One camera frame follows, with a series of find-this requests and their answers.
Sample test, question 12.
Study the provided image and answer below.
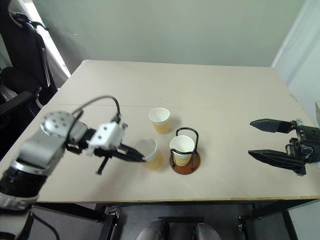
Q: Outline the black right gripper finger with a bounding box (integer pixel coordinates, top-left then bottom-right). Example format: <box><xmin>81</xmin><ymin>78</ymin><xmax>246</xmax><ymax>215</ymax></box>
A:
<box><xmin>247</xmin><ymin>149</ymin><xmax>307</xmax><ymax>176</ymax></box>
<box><xmin>249</xmin><ymin>118</ymin><xmax>299</xmax><ymax>134</ymax></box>

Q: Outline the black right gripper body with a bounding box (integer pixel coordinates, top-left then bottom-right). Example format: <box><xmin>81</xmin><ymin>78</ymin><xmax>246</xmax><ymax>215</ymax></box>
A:
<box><xmin>285</xmin><ymin>119</ymin><xmax>320</xmax><ymax>165</ymax></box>

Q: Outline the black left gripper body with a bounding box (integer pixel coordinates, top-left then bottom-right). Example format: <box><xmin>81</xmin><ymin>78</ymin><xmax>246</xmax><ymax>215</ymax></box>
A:
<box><xmin>92</xmin><ymin>144</ymin><xmax>128</xmax><ymax>175</ymax></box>

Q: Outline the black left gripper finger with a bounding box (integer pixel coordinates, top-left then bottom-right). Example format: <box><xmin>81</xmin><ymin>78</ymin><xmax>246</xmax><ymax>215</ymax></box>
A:
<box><xmin>116</xmin><ymin>153</ymin><xmax>147</xmax><ymax>163</ymax></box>
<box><xmin>122</xmin><ymin>144</ymin><xmax>146</xmax><ymax>160</ymax></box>

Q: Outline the ribbed brown paper cup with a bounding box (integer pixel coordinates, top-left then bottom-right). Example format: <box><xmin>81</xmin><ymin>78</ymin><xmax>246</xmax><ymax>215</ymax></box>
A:
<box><xmin>169</xmin><ymin>135</ymin><xmax>196</xmax><ymax>167</ymax></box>
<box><xmin>148</xmin><ymin>107</ymin><xmax>172</xmax><ymax>135</ymax></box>
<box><xmin>136</xmin><ymin>139</ymin><xmax>165</xmax><ymax>172</ymax></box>

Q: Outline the dark rounded shape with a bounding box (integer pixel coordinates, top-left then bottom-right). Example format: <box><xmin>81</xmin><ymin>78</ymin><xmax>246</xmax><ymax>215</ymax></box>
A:
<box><xmin>194</xmin><ymin>222</ymin><xmax>222</xmax><ymax>240</ymax></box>
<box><xmin>136</xmin><ymin>219</ymin><xmax>171</xmax><ymax>240</ymax></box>

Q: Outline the black office chair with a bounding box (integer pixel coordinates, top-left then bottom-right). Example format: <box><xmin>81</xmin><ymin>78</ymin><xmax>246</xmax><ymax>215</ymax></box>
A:
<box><xmin>0</xmin><ymin>9</ymin><xmax>60</xmax><ymax>131</ymax></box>

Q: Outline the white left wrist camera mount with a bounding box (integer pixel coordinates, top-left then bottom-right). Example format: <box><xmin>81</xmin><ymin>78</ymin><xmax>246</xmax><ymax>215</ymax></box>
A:
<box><xmin>86</xmin><ymin>121</ymin><xmax>128</xmax><ymax>157</ymax></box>

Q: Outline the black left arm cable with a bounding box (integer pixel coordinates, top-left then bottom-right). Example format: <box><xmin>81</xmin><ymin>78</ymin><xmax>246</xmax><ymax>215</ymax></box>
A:
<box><xmin>71</xmin><ymin>95</ymin><xmax>123</xmax><ymax>124</ymax></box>

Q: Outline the black wire cup holder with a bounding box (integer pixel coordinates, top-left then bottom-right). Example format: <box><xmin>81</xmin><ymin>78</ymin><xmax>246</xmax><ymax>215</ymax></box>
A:
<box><xmin>169</xmin><ymin>127</ymin><xmax>201</xmax><ymax>175</ymax></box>

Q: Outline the black metal table frame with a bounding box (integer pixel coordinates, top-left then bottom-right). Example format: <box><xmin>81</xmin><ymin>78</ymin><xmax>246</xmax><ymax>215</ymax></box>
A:
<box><xmin>32</xmin><ymin>199</ymin><xmax>320</xmax><ymax>240</ymax></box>

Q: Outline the black cable under table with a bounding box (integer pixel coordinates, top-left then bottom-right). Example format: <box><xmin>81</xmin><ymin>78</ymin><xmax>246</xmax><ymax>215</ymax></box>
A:
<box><xmin>29</xmin><ymin>211</ymin><xmax>60</xmax><ymax>240</ymax></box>

